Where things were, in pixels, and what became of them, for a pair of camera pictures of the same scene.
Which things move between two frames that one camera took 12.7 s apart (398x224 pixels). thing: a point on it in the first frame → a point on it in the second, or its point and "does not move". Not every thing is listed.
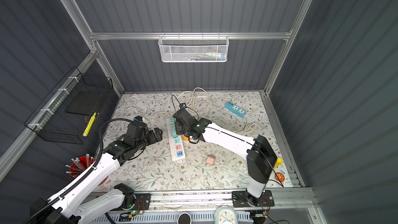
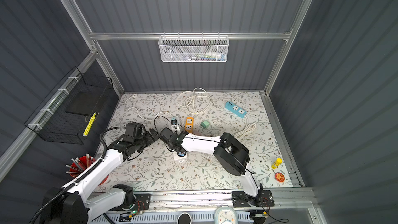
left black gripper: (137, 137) does not move
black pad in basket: (85, 102) does not move
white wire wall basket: (190, 49) does not move
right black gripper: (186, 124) → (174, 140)
